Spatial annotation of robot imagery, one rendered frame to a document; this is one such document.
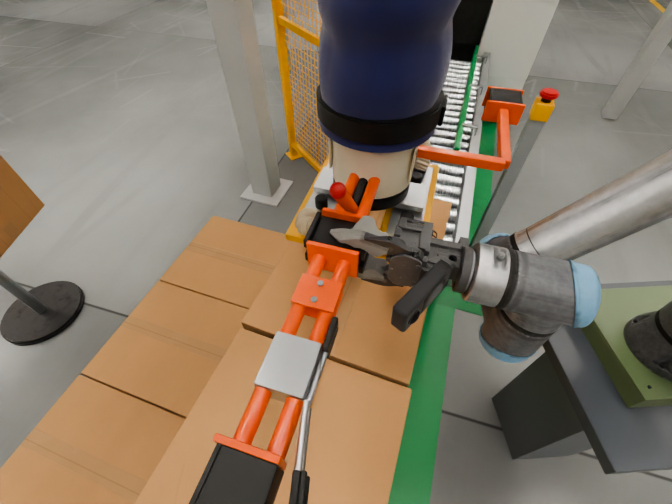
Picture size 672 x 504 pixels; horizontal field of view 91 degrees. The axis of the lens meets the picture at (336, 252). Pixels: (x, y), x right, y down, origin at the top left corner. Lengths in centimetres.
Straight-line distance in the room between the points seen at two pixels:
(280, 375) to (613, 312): 102
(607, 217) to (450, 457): 130
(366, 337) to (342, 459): 24
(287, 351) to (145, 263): 203
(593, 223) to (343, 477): 59
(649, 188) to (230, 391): 78
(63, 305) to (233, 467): 209
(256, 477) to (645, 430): 98
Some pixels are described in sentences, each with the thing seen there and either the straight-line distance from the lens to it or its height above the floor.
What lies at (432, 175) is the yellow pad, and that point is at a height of 113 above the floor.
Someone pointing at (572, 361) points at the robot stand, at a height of 75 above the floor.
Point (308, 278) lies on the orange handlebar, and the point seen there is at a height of 125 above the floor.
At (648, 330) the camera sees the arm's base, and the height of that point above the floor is 87.
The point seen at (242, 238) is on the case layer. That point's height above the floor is 54.
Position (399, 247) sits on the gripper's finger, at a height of 128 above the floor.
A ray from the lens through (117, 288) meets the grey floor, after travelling 236.
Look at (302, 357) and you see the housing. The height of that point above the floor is 125.
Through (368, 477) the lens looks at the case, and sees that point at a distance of 70.
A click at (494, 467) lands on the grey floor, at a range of 178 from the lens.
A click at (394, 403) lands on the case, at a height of 94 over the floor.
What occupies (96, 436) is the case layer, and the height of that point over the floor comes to 54.
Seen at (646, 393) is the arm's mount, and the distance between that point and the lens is 114.
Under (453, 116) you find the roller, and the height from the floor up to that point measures 53.
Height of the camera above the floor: 164
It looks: 50 degrees down
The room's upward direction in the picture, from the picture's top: straight up
